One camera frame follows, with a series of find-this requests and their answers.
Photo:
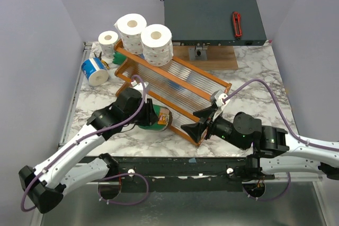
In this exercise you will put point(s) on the blue wrapped paper roll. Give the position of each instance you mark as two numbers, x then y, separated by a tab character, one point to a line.
95	71

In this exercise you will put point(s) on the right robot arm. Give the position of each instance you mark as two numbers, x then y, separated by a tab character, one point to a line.
274	150

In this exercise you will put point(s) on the grey metal stand bracket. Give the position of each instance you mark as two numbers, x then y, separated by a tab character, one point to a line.
198	53

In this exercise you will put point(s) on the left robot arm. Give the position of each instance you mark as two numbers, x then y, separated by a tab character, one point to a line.
46	184

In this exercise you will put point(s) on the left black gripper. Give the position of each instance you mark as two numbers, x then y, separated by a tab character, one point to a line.
150	117

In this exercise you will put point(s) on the small green object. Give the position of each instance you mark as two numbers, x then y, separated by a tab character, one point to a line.
118	58

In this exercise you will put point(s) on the plain white paper roll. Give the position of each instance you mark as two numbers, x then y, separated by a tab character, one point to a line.
107	41

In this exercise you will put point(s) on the brown wooden board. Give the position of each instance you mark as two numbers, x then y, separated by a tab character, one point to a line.
214	58

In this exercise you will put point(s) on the orange wooden shelf rack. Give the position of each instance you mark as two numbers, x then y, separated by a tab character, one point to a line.
179	85

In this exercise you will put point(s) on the dark grey rack-mount device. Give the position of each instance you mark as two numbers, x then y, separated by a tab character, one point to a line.
209	22

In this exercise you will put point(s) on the black yellow pliers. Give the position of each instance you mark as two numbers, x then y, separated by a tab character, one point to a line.
105	64

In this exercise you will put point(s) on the red black utility knife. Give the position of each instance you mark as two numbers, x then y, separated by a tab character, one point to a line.
236	18

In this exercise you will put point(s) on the white red-dotted paper roll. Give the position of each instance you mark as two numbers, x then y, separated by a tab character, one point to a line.
130	27

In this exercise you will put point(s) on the aluminium frame rail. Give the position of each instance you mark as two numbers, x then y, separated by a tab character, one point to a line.
36	215

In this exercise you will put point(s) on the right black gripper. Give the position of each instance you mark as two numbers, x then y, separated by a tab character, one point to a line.
208	123

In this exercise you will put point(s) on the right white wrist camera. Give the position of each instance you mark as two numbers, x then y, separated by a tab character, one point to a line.
219	99

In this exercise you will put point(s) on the green paper roll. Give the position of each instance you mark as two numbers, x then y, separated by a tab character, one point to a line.
164	119

